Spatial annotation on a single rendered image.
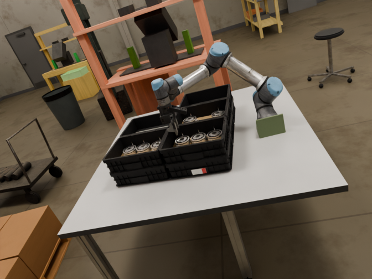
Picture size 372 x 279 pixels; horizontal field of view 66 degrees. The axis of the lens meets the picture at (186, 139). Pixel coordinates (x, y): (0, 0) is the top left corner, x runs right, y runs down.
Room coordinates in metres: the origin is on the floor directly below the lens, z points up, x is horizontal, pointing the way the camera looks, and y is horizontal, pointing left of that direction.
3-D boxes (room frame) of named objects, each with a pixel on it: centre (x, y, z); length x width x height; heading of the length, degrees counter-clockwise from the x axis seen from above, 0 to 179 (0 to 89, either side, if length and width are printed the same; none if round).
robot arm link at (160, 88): (1.67, 0.05, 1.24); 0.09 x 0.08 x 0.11; 115
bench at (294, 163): (1.96, -0.07, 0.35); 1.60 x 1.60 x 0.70; 76
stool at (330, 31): (3.64, -2.25, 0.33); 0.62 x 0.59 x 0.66; 175
